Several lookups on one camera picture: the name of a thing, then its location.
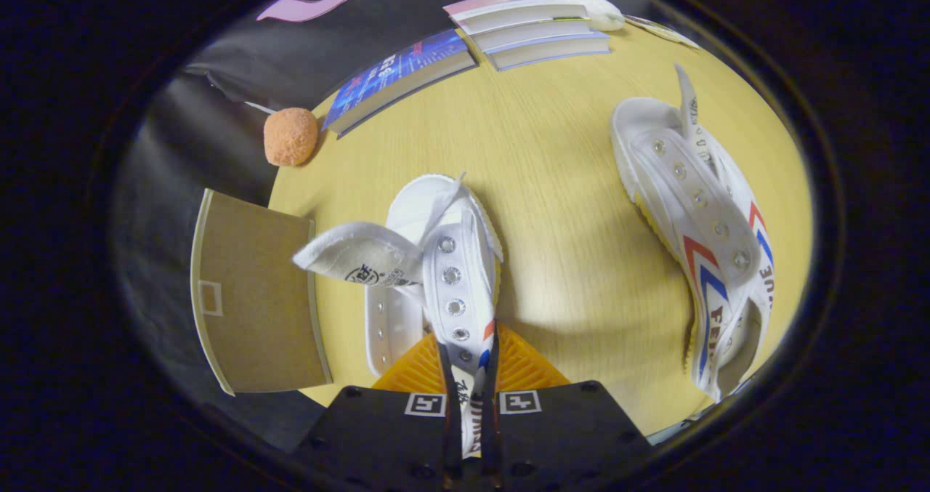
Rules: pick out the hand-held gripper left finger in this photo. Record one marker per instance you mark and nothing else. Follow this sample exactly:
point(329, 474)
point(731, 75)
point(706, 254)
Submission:
point(452, 434)

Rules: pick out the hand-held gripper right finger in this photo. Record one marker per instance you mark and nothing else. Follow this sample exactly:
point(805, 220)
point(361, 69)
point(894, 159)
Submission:
point(491, 434)

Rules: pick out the white canvas shoe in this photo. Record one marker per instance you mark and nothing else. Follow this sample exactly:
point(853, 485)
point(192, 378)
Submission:
point(697, 208)
point(454, 274)

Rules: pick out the orange sponge ball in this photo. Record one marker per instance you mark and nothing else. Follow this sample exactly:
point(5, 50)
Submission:
point(290, 136)

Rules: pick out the blue cover book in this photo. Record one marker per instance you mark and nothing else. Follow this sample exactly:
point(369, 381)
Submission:
point(392, 70)

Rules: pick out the blue edged book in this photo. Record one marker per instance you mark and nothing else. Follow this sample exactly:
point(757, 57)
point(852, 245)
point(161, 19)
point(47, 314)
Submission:
point(552, 52)

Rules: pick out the white edged book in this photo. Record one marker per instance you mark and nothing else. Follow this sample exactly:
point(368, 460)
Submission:
point(538, 35)

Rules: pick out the black backdrop cloth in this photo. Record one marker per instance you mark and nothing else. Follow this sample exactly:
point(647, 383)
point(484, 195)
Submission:
point(240, 78)

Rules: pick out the pink cover book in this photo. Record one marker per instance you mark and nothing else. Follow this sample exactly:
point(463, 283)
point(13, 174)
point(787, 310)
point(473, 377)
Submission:
point(523, 14)

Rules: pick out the white fluffy pad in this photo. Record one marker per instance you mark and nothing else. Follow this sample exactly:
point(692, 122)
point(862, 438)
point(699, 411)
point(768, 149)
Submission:
point(592, 9)

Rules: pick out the pale printed card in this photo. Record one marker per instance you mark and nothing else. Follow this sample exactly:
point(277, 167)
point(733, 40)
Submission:
point(657, 29)

